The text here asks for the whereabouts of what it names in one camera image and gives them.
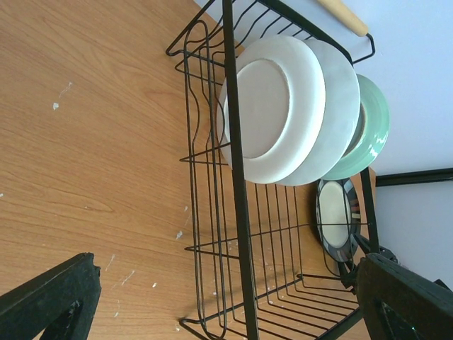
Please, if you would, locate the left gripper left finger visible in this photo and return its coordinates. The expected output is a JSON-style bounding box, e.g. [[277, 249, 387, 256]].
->
[[1, 253, 101, 339]]

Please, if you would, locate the right black frame post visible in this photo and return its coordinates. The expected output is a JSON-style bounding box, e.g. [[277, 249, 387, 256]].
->
[[376, 168, 453, 187]]

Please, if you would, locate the mint green flower plate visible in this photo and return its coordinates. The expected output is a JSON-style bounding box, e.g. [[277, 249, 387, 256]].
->
[[322, 74, 390, 180]]

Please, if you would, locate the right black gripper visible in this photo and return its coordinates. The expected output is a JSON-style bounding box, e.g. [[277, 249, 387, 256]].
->
[[339, 247, 398, 294]]

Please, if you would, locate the black rimmed beige plate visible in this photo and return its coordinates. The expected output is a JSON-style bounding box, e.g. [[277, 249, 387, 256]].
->
[[316, 179, 361, 263]]

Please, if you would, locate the black wire dish rack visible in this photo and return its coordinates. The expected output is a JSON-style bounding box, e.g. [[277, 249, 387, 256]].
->
[[166, 1, 378, 339]]

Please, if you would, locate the green striped rim plate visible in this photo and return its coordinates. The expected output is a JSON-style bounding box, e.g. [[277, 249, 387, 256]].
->
[[236, 35, 326, 184]]

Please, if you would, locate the red and teal flower plate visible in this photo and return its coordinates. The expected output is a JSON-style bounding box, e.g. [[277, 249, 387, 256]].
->
[[278, 40, 360, 186]]

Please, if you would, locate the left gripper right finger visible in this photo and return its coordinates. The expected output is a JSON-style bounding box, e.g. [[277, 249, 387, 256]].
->
[[356, 253, 452, 339]]

